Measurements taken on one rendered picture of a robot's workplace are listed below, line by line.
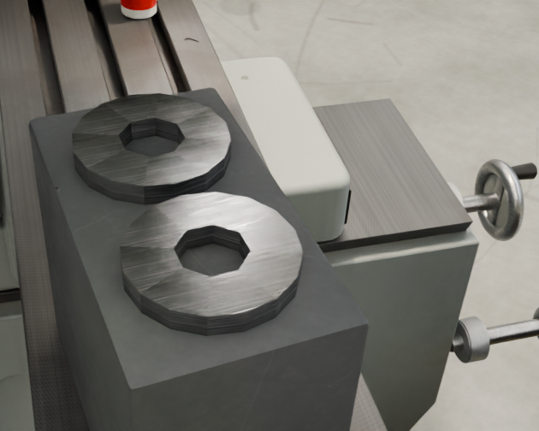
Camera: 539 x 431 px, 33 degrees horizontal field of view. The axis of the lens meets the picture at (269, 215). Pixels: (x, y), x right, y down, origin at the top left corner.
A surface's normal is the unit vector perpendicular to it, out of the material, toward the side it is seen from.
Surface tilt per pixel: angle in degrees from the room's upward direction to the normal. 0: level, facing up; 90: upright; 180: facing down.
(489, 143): 0
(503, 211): 90
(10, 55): 0
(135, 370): 0
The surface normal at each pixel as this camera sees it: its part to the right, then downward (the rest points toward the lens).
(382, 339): 0.27, 0.64
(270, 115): 0.05, -0.76
